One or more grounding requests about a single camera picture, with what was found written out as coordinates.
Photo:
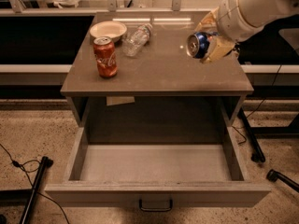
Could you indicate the black caster leg right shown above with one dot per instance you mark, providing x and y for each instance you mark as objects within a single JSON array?
[{"x": 274, "y": 176}]

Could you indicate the blue pepsi can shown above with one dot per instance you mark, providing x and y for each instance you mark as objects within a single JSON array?
[{"x": 198, "y": 43}]

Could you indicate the white bowl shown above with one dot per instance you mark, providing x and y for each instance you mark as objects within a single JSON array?
[{"x": 113, "y": 29}]

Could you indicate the grey open top drawer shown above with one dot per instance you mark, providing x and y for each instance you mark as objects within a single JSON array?
[{"x": 211, "y": 175}]

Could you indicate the clear plastic water bottle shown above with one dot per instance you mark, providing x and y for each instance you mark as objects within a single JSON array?
[{"x": 136, "y": 40}]

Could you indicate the black drawer handle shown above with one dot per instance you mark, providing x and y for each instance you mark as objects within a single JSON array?
[{"x": 155, "y": 206}]

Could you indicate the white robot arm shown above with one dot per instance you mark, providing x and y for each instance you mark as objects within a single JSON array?
[{"x": 261, "y": 12}]

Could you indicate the black stand leg left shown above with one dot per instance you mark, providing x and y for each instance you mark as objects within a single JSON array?
[{"x": 44, "y": 164}]

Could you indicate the grey cabinet with counter top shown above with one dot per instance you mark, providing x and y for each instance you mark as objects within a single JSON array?
[{"x": 178, "y": 100}]

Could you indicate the red coca-cola can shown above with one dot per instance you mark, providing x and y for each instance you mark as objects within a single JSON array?
[{"x": 104, "y": 52}]

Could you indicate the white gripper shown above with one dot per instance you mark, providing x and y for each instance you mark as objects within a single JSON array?
[{"x": 233, "y": 19}]

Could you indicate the black stand leg right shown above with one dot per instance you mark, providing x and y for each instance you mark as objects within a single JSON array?
[{"x": 257, "y": 155}]

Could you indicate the black stand leg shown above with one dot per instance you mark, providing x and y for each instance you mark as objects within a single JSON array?
[
  {"x": 44, "y": 164},
  {"x": 257, "y": 155}
]

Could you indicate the paper label under counter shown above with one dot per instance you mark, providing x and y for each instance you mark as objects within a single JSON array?
[{"x": 120, "y": 100}]

